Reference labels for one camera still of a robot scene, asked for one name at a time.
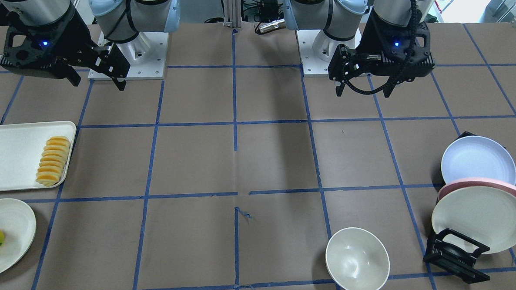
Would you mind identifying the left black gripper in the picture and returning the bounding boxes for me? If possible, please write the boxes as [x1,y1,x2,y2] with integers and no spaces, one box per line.
[328,15,435,98]

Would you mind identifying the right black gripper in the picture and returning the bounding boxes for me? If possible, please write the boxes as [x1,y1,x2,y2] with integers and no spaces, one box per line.
[0,5,131,91]

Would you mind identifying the sliced yellow bread loaf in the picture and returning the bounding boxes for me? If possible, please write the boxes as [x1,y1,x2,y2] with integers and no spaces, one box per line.
[35,135,71,187]

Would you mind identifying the blue plate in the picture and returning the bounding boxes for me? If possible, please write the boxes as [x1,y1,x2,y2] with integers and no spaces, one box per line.
[440,135,516,185]

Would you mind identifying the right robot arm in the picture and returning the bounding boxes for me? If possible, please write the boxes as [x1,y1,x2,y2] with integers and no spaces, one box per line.
[0,0,181,91]

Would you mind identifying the pink plate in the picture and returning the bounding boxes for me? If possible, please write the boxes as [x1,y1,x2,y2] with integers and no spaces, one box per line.
[437,177,516,201]

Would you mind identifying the cream plate with lemon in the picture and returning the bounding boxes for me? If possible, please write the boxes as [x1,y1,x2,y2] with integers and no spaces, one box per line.
[0,198,37,273]

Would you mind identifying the cream plate in rack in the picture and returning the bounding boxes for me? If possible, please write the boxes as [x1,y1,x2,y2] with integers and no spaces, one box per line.
[431,186,516,254]

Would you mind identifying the cream rectangular tray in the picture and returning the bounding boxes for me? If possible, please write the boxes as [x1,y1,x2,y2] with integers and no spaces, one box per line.
[0,120,77,192]

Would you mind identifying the silver cylindrical connector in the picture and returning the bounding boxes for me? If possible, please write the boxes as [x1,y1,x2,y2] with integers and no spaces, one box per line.
[255,18,286,35]

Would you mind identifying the black power adapter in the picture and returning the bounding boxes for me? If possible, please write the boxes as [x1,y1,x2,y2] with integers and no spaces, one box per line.
[258,0,279,22]

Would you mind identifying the cream bowl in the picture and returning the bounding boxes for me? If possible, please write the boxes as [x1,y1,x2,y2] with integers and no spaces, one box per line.
[325,227,391,290]

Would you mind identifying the black dish rack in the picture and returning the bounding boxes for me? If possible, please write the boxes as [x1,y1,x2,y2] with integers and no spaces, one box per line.
[423,132,490,284]

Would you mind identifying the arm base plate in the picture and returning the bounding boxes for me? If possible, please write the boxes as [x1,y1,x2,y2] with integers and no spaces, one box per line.
[295,24,372,79]
[117,31,170,81]

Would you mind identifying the aluminium frame post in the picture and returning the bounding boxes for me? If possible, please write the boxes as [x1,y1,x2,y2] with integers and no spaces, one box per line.
[221,0,242,30]

